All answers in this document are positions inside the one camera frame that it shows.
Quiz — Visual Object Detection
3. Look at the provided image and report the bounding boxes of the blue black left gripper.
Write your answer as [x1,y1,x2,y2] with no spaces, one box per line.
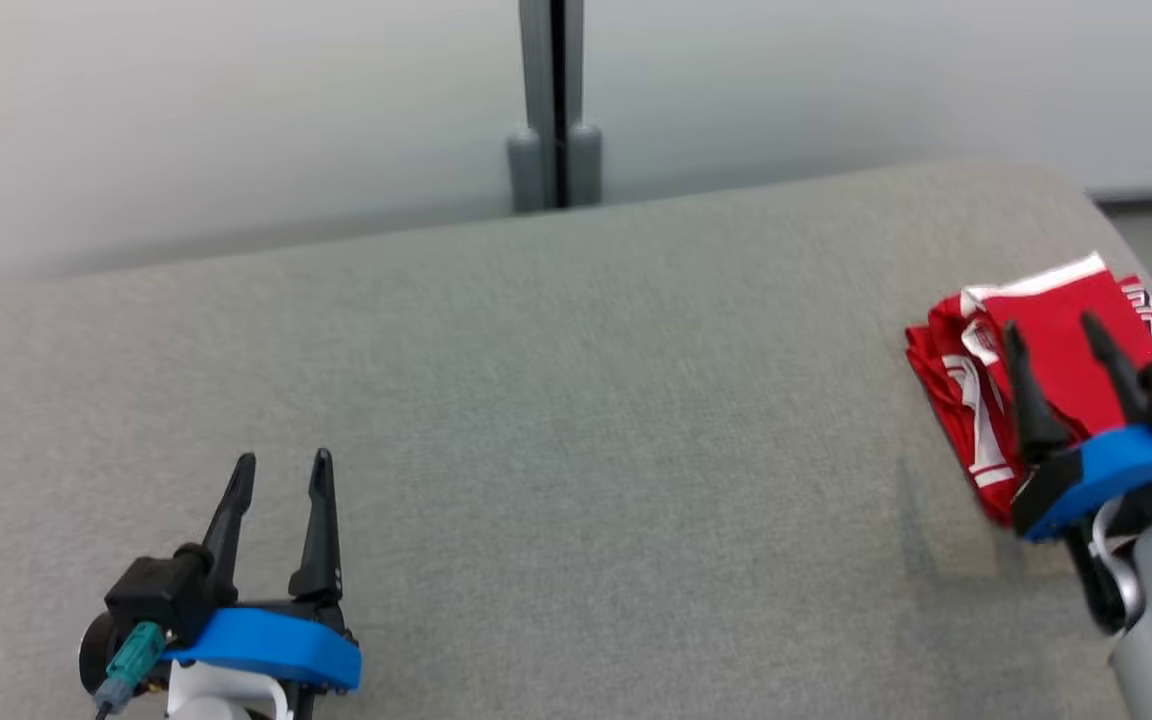
[165,447,364,720]

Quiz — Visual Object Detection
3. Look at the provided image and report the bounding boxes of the red shorts with white hem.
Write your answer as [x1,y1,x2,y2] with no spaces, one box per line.
[958,251,1142,446]

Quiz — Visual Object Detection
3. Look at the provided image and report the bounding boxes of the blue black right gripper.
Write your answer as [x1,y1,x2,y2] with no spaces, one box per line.
[1000,311,1152,543]

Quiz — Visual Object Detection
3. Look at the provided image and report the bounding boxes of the grey partition post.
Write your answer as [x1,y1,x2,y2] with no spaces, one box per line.
[505,0,605,214]

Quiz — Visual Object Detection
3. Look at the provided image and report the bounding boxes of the teal cable connector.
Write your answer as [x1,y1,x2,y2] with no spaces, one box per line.
[93,621,167,714]

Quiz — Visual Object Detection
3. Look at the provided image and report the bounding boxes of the red Bulls basketball jersey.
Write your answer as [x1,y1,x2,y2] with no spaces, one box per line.
[903,272,1152,528]

